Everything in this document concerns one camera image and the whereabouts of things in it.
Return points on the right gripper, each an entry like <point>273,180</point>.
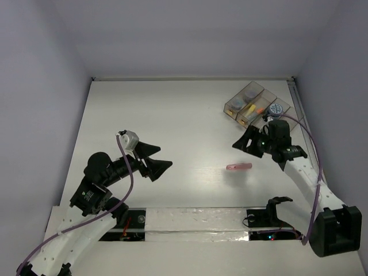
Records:
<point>252,133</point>

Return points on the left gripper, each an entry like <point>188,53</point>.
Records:
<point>144,164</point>

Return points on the pink highlighter pen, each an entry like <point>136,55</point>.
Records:
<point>239,166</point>

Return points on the grey orange highlighter pen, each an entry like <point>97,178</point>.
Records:
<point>254,115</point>

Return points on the yellow highlighter body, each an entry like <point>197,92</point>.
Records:
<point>248,113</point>

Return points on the blue lid pin jar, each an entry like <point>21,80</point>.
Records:
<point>275,109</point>

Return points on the paperclip jar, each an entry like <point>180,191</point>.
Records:
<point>237,104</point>
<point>249,95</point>

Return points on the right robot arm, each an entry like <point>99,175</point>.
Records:
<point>332,227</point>

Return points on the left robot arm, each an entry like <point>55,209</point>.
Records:
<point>93,211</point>

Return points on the clear compartment organizer tray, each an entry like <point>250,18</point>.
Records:
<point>263,100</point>

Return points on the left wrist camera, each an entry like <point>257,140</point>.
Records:
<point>127,141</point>

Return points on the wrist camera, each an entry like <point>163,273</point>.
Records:
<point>127,141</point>
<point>268,117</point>

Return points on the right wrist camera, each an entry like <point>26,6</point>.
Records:
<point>268,117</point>

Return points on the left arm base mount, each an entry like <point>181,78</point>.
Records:
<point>132,230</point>

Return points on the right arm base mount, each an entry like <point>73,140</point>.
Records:
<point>265,225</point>

